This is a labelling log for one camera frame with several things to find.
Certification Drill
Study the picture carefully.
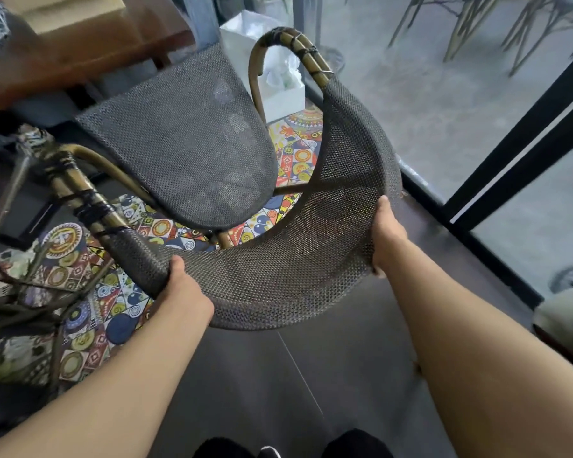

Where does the person's left hand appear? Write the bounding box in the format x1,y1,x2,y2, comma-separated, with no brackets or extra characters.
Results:
154,255,215,330

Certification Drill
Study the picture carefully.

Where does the person's right hand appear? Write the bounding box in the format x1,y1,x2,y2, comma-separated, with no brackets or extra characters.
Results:
371,195,409,279

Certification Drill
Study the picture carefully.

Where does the grey mesh rattan chair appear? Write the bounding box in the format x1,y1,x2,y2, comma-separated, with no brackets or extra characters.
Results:
0,27,403,401

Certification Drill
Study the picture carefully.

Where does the person's left forearm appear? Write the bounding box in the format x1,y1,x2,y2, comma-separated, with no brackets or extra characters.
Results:
0,300,211,458

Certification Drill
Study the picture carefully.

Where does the person's right forearm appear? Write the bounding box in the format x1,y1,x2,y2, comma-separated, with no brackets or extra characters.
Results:
385,239,573,458

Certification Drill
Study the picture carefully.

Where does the colourful patterned rug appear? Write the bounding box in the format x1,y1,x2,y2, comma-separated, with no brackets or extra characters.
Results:
0,104,325,388

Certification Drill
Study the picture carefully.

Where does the white paper bag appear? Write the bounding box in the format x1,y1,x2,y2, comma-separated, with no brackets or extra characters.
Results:
219,9,307,124

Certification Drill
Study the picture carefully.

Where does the person's black shoe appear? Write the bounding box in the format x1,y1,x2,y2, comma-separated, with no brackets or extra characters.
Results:
191,437,282,458
321,428,395,458

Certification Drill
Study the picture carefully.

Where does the outdoor metal chair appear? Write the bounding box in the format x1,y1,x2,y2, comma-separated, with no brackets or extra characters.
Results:
500,0,573,78
388,0,507,63

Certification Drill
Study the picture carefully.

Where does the black leather seat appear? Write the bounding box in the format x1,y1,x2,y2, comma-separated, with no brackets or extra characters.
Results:
0,382,53,439

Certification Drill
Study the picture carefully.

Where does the brown wooden table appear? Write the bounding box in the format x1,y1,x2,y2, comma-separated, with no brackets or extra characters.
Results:
0,0,196,118

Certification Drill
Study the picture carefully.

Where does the beige cardboard box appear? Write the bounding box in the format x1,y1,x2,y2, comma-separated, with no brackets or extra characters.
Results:
0,0,127,36

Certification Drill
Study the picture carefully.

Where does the black metal door frame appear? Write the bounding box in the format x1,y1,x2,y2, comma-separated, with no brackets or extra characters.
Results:
397,40,573,310

